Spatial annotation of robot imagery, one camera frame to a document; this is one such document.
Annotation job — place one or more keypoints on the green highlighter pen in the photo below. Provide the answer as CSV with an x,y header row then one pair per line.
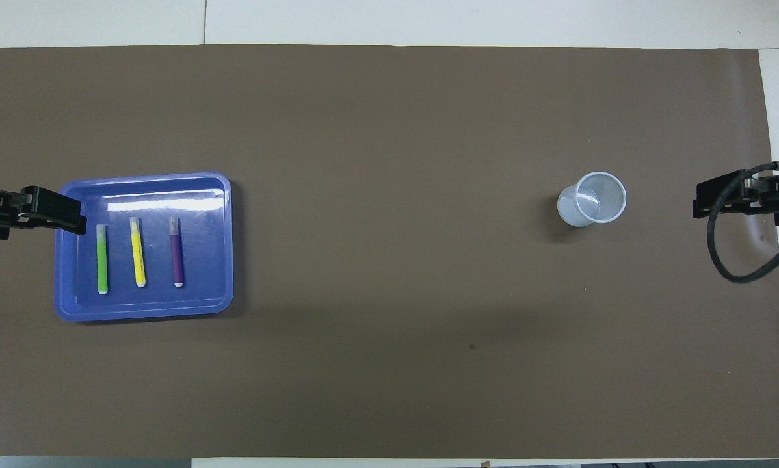
x,y
102,266

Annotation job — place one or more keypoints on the yellow highlighter pen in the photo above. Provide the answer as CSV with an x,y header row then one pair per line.
x,y
138,260

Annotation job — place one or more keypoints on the purple highlighter pen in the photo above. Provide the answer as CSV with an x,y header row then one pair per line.
x,y
177,257

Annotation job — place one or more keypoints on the blue plastic tray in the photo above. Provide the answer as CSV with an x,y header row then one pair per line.
x,y
201,260

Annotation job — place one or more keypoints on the translucent plastic cup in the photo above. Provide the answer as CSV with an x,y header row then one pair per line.
x,y
568,209

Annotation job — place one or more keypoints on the brown table mat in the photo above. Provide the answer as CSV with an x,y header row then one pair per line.
x,y
389,325

